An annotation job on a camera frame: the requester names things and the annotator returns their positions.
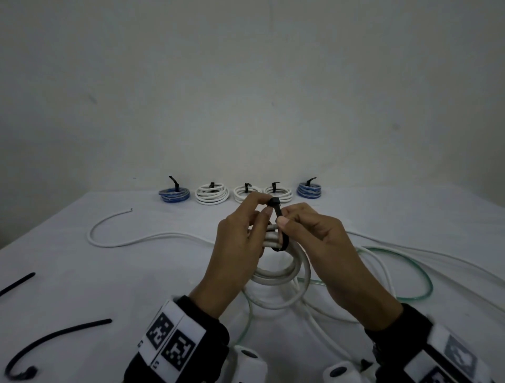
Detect white marker wrist band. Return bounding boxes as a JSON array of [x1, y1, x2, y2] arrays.
[[138, 300, 208, 371], [402, 324, 494, 383]]

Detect person's left forearm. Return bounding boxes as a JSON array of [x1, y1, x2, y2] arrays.
[[124, 295, 230, 383]]

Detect loose white cable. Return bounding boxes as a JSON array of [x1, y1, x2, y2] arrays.
[[346, 231, 505, 285], [241, 246, 397, 367], [87, 208, 217, 249]]

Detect blue cable coil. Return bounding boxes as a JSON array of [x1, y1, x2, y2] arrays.
[[297, 182, 323, 199], [159, 187, 191, 204]]

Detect person's right forearm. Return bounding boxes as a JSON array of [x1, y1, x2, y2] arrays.
[[365, 303, 435, 383]]

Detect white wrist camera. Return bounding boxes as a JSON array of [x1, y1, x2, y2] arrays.
[[324, 361, 379, 383], [229, 346, 268, 383]]

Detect white cable coil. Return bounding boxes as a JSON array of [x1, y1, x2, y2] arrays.
[[233, 185, 263, 204], [264, 185, 293, 204], [241, 223, 316, 312], [195, 183, 230, 206]]

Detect person's left hand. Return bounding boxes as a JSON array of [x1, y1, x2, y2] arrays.
[[189, 192, 274, 319]]

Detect person's right hand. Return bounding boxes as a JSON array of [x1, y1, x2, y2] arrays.
[[275, 202, 404, 332]]

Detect clear green cable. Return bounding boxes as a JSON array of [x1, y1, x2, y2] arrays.
[[233, 246, 435, 348]]

